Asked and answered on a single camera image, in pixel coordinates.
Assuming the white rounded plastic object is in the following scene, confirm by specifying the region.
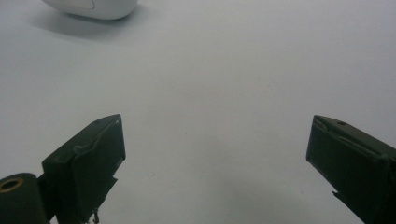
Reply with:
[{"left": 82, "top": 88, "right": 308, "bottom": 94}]
[{"left": 41, "top": 0, "right": 139, "bottom": 21}]

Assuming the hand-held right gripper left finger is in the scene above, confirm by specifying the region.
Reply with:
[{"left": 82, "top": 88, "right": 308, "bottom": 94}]
[{"left": 41, "top": 113, "right": 127, "bottom": 224}]

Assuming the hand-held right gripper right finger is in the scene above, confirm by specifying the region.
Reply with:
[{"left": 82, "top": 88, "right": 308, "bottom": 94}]
[{"left": 305, "top": 114, "right": 396, "bottom": 224}]

